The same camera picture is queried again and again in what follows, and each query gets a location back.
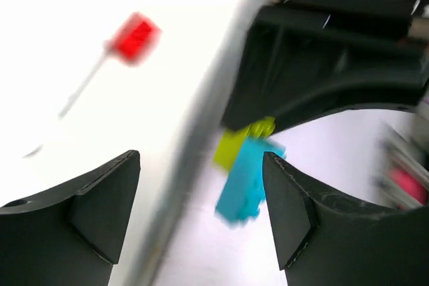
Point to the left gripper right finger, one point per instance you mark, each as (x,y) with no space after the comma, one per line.
(325,237)

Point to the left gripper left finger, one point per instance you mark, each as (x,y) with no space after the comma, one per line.
(73,233)

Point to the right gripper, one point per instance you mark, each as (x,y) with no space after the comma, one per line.
(296,69)

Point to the blue long lego brick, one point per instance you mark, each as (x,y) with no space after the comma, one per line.
(243,191)

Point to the green lego brick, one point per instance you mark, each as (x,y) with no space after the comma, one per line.
(231,141)

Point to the white divided tray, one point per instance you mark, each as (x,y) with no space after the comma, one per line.
(66,109)

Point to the large red lego brick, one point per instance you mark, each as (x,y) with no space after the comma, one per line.
(134,40)

